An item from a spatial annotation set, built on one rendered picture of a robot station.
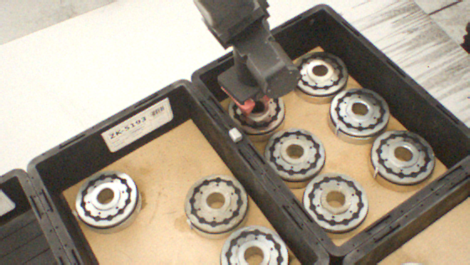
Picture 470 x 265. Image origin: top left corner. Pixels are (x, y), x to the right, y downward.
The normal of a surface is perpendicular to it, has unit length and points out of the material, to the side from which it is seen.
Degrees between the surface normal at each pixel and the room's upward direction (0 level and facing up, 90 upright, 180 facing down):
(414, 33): 0
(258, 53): 22
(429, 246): 0
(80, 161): 90
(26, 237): 0
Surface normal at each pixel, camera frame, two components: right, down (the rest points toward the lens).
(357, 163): -0.07, -0.54
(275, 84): 0.44, 0.74
